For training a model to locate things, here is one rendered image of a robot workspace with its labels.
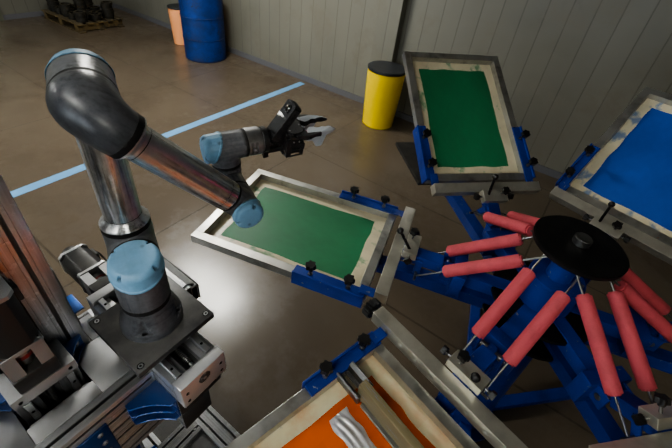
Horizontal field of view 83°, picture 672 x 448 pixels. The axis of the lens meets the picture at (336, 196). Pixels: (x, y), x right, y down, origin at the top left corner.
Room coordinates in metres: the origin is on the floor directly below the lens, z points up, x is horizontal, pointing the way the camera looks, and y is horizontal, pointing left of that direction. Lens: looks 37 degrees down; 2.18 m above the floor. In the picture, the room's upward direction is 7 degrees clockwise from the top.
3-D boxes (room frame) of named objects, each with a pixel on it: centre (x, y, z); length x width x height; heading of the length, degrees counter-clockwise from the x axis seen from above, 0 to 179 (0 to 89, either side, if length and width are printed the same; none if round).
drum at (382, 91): (4.48, -0.40, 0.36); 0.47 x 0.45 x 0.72; 59
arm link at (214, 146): (0.83, 0.30, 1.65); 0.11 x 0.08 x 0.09; 125
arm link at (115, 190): (0.68, 0.52, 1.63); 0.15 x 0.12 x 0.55; 35
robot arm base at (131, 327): (0.57, 0.44, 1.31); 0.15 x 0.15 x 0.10
